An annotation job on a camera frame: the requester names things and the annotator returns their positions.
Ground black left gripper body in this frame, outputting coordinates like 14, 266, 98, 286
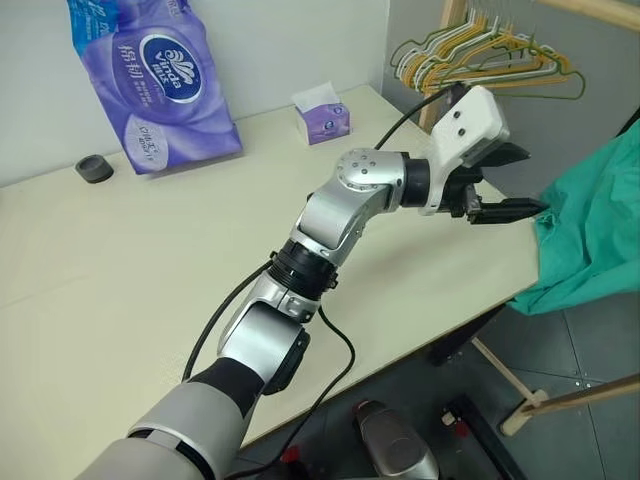
442, 167, 486, 222

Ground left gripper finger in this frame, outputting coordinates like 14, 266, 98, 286
468, 197, 549, 227
473, 141, 532, 170

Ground green shorts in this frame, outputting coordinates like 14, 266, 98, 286
510, 119, 640, 317

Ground small purple tissue pack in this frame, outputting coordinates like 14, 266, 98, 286
291, 82, 354, 147

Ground wooden clothes rack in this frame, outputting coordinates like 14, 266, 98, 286
417, 0, 640, 437

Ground black metal floor base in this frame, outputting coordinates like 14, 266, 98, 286
439, 393, 529, 480

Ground silver and dark rounded shape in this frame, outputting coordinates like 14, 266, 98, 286
349, 399, 441, 480

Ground purple tissue multipack bag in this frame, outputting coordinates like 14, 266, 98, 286
66, 0, 245, 176

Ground small black round cup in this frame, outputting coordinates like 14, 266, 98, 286
74, 154, 115, 185

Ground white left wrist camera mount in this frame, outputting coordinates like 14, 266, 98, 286
418, 84, 512, 217

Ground white wire hanger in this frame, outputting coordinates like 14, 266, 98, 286
449, 29, 559, 84

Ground bunch of wire hangers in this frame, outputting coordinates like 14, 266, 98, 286
422, 29, 571, 94

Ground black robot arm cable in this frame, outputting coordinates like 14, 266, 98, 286
182, 84, 456, 384
224, 305, 357, 480

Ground olive green wire hanger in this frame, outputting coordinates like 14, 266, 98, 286
388, 27, 474, 79
492, 42, 586, 101

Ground yellow wire hanger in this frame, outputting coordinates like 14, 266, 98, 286
399, 14, 489, 86

